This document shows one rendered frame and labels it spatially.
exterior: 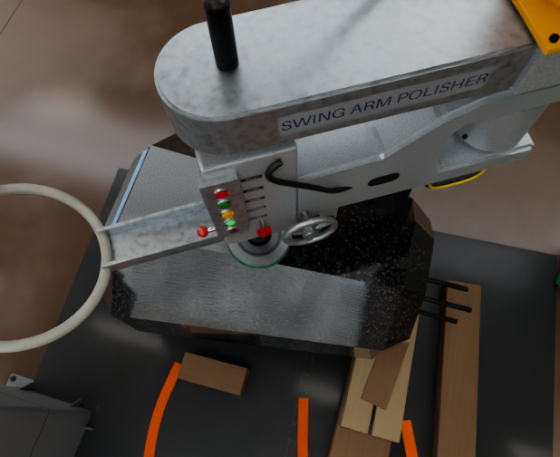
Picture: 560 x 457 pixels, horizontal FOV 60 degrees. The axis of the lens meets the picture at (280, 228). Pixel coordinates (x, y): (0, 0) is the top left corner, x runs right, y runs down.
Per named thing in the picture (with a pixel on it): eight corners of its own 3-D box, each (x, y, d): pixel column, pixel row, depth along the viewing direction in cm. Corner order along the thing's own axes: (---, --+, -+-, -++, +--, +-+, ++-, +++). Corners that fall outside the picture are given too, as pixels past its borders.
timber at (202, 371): (182, 380, 230) (177, 377, 219) (190, 354, 234) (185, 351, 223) (243, 396, 227) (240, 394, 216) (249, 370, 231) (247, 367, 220)
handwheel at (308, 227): (326, 207, 136) (330, 182, 122) (337, 239, 132) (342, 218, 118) (275, 220, 135) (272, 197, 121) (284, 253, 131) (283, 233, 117)
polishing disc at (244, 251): (234, 273, 157) (233, 271, 156) (222, 214, 165) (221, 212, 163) (297, 258, 158) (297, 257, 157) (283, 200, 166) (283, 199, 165)
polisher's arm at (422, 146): (481, 123, 152) (562, -5, 107) (513, 187, 144) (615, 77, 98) (254, 179, 147) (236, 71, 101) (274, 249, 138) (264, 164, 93)
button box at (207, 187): (247, 222, 123) (235, 167, 97) (250, 231, 122) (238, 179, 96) (217, 229, 122) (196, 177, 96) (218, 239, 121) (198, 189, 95)
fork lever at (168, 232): (322, 164, 148) (322, 156, 143) (341, 220, 141) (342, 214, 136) (101, 224, 145) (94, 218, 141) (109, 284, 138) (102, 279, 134)
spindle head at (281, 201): (329, 152, 145) (342, 44, 104) (352, 218, 137) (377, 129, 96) (211, 181, 143) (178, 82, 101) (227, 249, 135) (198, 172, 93)
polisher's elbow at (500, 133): (439, 103, 133) (462, 53, 115) (504, 86, 135) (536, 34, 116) (468, 161, 126) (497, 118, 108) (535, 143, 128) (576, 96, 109)
